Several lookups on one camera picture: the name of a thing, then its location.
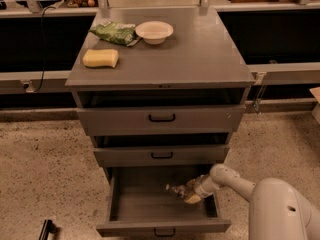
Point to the grey drawer cabinet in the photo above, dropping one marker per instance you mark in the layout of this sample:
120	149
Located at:
200	54

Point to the white bowl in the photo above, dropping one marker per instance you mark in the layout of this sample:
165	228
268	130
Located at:
154	32

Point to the metal clamp on rail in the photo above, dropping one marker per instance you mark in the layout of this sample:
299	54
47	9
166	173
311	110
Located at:
259	92

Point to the grey top drawer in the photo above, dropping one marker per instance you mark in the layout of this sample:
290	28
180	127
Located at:
160	112

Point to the grey middle drawer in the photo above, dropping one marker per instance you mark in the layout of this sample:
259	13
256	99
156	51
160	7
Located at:
156	150

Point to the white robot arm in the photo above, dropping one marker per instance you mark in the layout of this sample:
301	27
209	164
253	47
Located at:
277	211

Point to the yellow sponge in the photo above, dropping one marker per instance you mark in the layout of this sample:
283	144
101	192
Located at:
100	58

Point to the green snack bag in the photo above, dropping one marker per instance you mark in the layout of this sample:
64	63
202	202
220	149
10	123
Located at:
116	33

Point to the black object on floor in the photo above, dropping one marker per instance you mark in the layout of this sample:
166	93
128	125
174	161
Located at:
48	228

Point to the clear plastic water bottle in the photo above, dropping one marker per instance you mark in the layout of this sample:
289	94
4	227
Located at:
180	191

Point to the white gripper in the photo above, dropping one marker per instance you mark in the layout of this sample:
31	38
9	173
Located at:
201	189

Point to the grey bottom drawer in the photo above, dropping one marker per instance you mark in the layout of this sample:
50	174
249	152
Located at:
139	204

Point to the grey drawer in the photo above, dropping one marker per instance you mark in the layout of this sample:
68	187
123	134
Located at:
160	112
139	204
156	150

